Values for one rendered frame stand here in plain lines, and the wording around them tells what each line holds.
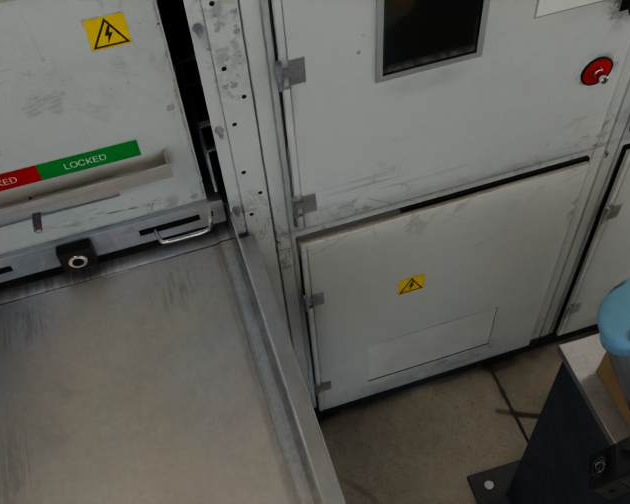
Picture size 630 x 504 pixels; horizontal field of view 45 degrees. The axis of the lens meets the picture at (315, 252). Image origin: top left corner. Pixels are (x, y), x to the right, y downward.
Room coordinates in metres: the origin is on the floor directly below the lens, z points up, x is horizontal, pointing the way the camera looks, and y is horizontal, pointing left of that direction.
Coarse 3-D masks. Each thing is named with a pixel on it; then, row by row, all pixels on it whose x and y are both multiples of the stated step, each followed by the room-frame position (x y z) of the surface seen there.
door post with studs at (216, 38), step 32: (192, 0) 0.88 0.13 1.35; (224, 0) 0.89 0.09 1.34; (192, 32) 0.88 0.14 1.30; (224, 32) 0.89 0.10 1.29; (224, 64) 0.89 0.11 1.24; (224, 96) 0.88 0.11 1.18; (224, 128) 0.89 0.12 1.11; (224, 160) 0.88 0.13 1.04; (256, 160) 0.89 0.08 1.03; (256, 192) 0.89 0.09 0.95; (256, 224) 0.89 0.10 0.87
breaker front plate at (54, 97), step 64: (0, 0) 0.87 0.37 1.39; (64, 0) 0.88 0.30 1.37; (128, 0) 0.90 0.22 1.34; (0, 64) 0.86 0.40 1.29; (64, 64) 0.88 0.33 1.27; (128, 64) 0.90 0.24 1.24; (0, 128) 0.85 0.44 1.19; (64, 128) 0.87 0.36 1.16; (128, 128) 0.89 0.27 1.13; (0, 192) 0.84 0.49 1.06; (128, 192) 0.88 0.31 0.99; (192, 192) 0.91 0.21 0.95
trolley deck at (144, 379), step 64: (192, 256) 0.84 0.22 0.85; (256, 256) 0.83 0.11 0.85; (0, 320) 0.74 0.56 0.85; (64, 320) 0.73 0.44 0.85; (128, 320) 0.72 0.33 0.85; (192, 320) 0.71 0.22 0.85; (0, 384) 0.62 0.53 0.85; (64, 384) 0.61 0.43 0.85; (128, 384) 0.59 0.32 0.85; (192, 384) 0.58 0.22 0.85; (256, 384) 0.57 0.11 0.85; (0, 448) 0.50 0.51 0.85; (64, 448) 0.49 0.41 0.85; (128, 448) 0.48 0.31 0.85; (192, 448) 0.48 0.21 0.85; (256, 448) 0.47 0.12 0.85; (320, 448) 0.46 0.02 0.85
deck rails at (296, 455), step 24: (240, 264) 0.81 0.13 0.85; (240, 288) 0.76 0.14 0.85; (240, 312) 0.71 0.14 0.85; (264, 336) 0.66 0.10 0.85; (264, 360) 0.61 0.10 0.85; (264, 384) 0.57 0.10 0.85; (288, 408) 0.53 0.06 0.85; (288, 432) 0.49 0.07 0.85; (288, 456) 0.45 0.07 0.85; (312, 480) 0.41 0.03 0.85
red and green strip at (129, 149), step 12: (120, 144) 0.88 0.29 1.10; (132, 144) 0.89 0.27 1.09; (72, 156) 0.87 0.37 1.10; (84, 156) 0.87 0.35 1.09; (96, 156) 0.87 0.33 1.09; (108, 156) 0.88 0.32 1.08; (120, 156) 0.88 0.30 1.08; (132, 156) 0.89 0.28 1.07; (24, 168) 0.85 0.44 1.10; (36, 168) 0.85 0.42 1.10; (48, 168) 0.86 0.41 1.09; (60, 168) 0.86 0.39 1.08; (72, 168) 0.87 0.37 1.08; (84, 168) 0.87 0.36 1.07; (0, 180) 0.84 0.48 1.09; (12, 180) 0.84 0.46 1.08; (24, 180) 0.85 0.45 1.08; (36, 180) 0.85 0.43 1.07
